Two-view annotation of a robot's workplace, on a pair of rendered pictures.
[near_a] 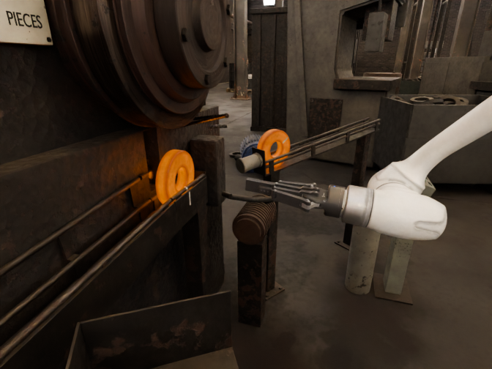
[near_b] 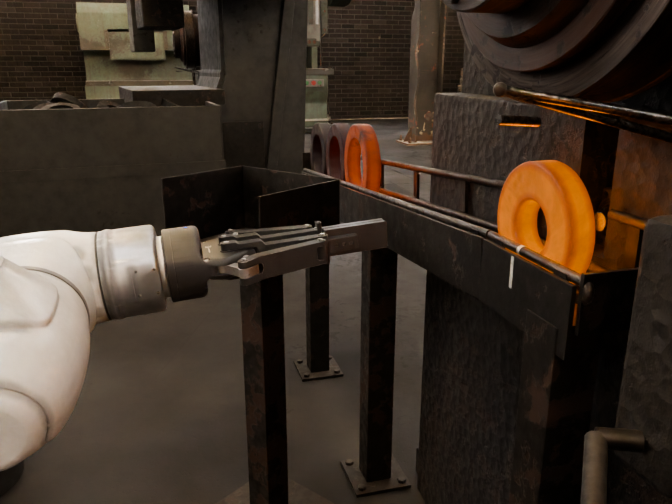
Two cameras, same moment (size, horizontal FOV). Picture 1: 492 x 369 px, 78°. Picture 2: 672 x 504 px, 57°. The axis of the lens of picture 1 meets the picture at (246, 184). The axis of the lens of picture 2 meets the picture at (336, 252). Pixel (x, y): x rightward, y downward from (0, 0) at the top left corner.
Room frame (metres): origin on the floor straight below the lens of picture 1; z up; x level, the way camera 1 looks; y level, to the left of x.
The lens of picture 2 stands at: (1.25, -0.41, 0.92)
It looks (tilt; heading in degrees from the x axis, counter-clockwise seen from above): 17 degrees down; 147
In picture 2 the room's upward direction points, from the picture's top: straight up
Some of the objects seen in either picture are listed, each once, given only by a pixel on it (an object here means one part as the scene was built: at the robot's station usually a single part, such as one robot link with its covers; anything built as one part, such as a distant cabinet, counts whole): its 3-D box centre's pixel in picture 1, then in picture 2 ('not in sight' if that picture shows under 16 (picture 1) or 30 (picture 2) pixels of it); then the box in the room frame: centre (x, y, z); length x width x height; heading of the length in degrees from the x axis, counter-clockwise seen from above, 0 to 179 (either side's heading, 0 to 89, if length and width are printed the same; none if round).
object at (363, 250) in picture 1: (364, 241); not in sight; (1.22, -0.55, 0.26); 0.12 x 0.12 x 0.52
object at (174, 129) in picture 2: not in sight; (112, 171); (-2.05, 0.37, 0.39); 1.03 x 0.83 x 0.79; 76
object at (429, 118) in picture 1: (441, 139); not in sight; (2.73, -1.77, 0.39); 1.03 x 0.83 x 0.77; 87
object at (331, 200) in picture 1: (323, 198); (210, 259); (0.66, -0.18, 0.73); 0.09 x 0.08 x 0.07; 72
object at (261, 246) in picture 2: (295, 191); (276, 252); (0.69, -0.12, 0.73); 0.11 x 0.01 x 0.04; 71
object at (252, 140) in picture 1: (255, 152); not in sight; (3.05, -0.09, 0.17); 0.57 x 0.31 x 0.34; 2
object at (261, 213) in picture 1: (255, 261); not in sight; (1.05, -0.04, 0.27); 0.22 x 0.13 x 0.53; 162
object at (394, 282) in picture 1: (403, 233); not in sight; (1.21, -0.71, 0.31); 0.24 x 0.16 x 0.62; 162
